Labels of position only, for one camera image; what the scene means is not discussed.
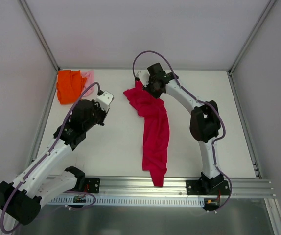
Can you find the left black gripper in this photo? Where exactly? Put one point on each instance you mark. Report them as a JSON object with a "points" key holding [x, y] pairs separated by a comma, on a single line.
{"points": [[101, 113]]}

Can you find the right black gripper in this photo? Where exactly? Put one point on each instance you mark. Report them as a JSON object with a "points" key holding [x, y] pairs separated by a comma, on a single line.
{"points": [[148, 86]]}

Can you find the red t shirt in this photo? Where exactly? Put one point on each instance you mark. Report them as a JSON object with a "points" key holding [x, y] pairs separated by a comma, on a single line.
{"points": [[156, 131]]}

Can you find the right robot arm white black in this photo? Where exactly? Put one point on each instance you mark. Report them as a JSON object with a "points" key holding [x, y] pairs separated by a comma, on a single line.
{"points": [[204, 123]]}

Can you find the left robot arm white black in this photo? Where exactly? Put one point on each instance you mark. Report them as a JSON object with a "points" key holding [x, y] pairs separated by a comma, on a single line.
{"points": [[23, 198]]}

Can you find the orange t shirt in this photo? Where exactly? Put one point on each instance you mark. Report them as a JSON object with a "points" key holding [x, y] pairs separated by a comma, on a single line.
{"points": [[69, 86]]}

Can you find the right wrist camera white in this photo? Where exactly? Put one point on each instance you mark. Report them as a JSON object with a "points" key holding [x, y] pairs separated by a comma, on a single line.
{"points": [[142, 76]]}

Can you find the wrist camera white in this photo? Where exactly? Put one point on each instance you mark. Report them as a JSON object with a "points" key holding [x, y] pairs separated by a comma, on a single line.
{"points": [[142, 76], [105, 100]]}

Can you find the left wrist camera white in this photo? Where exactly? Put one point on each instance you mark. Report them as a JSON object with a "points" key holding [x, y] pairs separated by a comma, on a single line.
{"points": [[105, 100]]}

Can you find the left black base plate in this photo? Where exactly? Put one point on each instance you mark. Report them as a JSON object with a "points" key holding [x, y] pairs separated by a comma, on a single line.
{"points": [[91, 185]]}

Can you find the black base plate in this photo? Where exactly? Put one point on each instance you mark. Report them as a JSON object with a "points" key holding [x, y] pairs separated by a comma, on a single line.
{"points": [[201, 187], [91, 185]]}

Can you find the white slotted cable duct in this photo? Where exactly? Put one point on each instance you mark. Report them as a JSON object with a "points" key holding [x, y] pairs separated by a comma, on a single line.
{"points": [[128, 201]]}

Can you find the left aluminium frame post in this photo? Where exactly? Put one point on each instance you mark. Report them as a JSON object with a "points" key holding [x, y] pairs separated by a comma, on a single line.
{"points": [[30, 17]]}

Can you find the aluminium frame post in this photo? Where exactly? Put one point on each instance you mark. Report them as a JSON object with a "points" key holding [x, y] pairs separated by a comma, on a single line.
{"points": [[260, 21], [30, 17]]}

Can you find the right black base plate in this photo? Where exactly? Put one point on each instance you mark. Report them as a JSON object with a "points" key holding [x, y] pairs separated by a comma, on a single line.
{"points": [[201, 187]]}

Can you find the right aluminium frame post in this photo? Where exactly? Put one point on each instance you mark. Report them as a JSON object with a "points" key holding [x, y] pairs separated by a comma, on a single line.
{"points": [[260, 21]]}

